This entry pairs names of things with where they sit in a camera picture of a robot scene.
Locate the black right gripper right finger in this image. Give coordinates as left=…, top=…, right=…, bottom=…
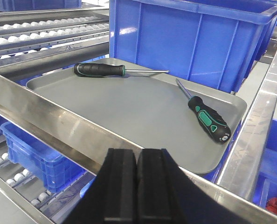
left=137, top=149, right=242, bottom=224

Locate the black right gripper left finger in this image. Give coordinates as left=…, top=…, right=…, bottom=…
left=64, top=148, right=137, bottom=224

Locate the blue crate lower shelf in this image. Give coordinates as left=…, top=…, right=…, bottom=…
left=0, top=122, right=85, bottom=193

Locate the blue central bin on rack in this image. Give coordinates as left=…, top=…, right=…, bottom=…
left=109, top=0, right=277, bottom=93

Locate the grey metal tray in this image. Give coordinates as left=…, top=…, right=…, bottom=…
left=26, top=58, right=248, bottom=176

